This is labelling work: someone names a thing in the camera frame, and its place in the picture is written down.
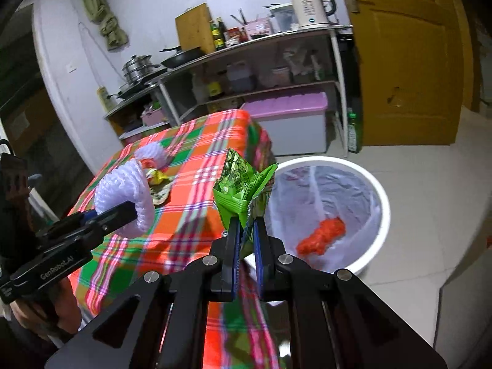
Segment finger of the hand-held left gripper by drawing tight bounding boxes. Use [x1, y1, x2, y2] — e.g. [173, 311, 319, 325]
[35, 201, 138, 256]

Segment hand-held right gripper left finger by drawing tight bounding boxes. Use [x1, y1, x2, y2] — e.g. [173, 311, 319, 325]
[44, 216, 241, 369]

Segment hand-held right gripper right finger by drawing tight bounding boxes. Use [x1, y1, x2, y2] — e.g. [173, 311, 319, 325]
[253, 217, 448, 369]

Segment white foam fruit net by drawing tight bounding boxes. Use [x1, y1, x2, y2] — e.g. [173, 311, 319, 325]
[134, 143, 172, 170]
[94, 157, 156, 235]

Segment green snack packet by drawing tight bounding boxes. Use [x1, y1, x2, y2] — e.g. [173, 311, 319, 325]
[212, 148, 278, 258]

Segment white round trash bin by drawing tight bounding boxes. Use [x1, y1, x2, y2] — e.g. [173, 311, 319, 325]
[269, 156, 391, 275]

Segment person's left hand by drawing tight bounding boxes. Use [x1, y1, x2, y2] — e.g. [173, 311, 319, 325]
[10, 296, 82, 341]

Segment dark crumpled wrapper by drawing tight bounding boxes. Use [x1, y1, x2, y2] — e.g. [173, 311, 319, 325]
[150, 184, 170, 204]

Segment yellow candy wrapper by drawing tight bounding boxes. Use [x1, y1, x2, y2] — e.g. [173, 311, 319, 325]
[148, 167, 173, 185]

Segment orange foam net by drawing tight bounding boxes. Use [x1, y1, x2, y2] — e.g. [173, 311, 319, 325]
[297, 217, 345, 256]

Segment plaid tablecloth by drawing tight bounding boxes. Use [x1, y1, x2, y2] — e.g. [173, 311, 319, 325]
[67, 109, 287, 369]

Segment clear plastic bin liner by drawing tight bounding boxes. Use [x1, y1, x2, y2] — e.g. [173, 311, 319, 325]
[275, 163, 375, 266]

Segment pink basket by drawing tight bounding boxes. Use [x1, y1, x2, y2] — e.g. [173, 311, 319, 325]
[140, 104, 170, 127]

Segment low kitchen rack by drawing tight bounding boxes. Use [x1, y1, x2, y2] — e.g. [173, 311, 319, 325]
[103, 85, 181, 143]

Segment yellow power strip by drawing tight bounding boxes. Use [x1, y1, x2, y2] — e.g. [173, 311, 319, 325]
[96, 86, 116, 112]

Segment black wok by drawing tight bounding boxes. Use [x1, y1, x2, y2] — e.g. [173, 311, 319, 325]
[115, 81, 154, 98]

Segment storage box with purple lid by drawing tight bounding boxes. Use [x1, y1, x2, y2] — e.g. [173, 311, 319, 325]
[240, 90, 329, 156]

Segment steel steamer pot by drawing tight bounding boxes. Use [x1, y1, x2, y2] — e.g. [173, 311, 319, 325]
[122, 55, 154, 83]

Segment green bottle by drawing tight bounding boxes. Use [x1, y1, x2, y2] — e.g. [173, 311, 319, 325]
[347, 108, 360, 153]

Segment black frying pan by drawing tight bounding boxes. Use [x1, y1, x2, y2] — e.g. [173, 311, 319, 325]
[159, 46, 204, 68]

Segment dark plastic jug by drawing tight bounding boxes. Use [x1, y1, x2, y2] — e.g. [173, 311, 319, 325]
[226, 63, 256, 93]

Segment pink plastic container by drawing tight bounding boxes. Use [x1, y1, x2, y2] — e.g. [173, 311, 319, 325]
[269, 67, 291, 87]

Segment plastic bags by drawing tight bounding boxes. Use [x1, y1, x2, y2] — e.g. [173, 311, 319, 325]
[282, 44, 335, 85]

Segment wooden cutting board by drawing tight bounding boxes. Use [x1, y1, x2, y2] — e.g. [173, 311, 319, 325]
[175, 3, 216, 54]

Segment green hanging towel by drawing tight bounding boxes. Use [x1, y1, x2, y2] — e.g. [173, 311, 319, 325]
[79, 0, 129, 50]

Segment metal kitchen shelf rack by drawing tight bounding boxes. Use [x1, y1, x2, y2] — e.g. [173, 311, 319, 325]
[144, 24, 353, 158]

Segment pink box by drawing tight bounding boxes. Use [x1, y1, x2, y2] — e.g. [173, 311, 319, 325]
[241, 18, 273, 41]

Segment clear lidded container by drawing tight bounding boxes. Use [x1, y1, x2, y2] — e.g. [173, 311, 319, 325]
[269, 3, 296, 33]

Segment yellow wooden door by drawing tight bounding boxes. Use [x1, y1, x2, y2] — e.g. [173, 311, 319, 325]
[332, 0, 475, 147]

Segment white electric kettle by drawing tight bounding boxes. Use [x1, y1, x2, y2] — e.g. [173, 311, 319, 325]
[286, 0, 338, 29]

